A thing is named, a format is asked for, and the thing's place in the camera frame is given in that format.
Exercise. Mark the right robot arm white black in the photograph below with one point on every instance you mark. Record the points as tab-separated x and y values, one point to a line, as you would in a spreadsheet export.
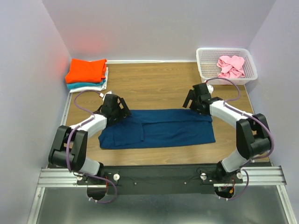
253	137

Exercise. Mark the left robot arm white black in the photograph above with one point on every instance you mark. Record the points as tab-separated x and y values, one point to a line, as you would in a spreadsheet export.
69	146

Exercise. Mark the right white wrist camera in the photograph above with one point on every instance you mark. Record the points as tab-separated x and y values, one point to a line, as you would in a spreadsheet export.
210	88

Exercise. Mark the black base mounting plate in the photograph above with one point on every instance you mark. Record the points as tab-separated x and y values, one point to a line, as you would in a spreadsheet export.
160	180

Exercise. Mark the folded orange t shirt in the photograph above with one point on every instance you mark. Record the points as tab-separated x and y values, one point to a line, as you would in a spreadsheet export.
86	71

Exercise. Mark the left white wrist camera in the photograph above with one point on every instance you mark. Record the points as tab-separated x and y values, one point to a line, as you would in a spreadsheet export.
103	95

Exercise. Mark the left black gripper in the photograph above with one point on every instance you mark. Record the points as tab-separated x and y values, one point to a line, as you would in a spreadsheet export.
123	112

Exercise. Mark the dark blue t shirt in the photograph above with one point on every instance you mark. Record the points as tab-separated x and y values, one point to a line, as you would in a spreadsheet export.
158	128

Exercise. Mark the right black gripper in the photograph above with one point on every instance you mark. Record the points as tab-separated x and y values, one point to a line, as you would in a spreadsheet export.
190	95

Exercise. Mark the aluminium rail frame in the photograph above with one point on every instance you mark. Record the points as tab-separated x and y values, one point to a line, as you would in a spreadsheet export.
261	198

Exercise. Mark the folded white t shirt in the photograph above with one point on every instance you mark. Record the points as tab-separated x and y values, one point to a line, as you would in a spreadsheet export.
97	88

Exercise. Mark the white plastic basket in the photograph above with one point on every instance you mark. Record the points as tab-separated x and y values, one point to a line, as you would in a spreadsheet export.
207	59

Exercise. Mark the folded teal t shirt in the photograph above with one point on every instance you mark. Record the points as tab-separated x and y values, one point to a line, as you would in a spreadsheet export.
84	84

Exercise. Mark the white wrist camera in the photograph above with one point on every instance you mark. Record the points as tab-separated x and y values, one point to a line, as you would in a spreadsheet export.
103	95
210	88

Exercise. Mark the pink t shirt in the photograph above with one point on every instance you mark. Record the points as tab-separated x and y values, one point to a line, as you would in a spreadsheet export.
231	67

